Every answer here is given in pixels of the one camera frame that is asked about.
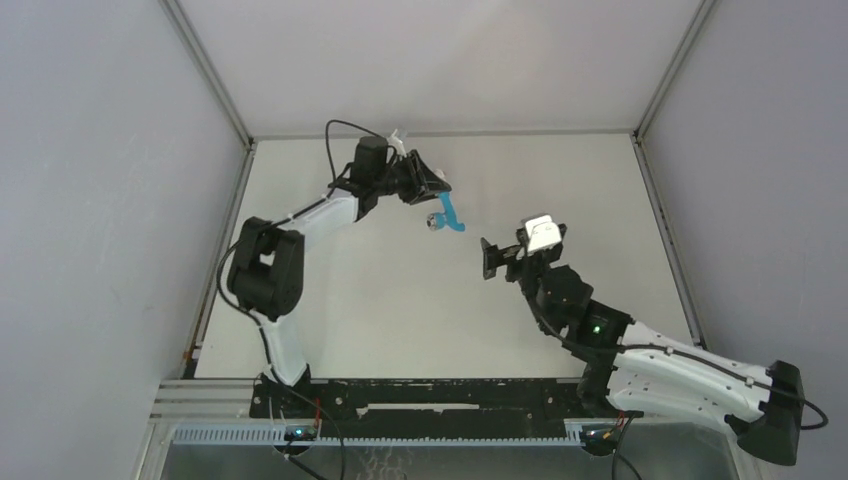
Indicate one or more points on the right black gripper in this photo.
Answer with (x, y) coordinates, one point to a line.
(493, 259)

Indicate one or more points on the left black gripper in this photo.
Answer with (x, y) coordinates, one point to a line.
(433, 185)

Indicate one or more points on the blue plastic water faucet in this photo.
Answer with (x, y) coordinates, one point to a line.
(447, 218)

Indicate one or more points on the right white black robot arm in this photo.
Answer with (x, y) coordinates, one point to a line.
(632, 368)

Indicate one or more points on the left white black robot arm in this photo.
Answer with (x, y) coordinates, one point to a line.
(261, 275)

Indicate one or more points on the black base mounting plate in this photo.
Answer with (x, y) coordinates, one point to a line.
(394, 410)

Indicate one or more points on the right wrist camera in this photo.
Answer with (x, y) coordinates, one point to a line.
(533, 233)

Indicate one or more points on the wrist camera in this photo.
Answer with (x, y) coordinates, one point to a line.
(397, 141)
(533, 233)

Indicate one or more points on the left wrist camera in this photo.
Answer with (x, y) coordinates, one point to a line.
(397, 141)

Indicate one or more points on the aluminium frame rail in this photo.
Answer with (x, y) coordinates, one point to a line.
(221, 398)

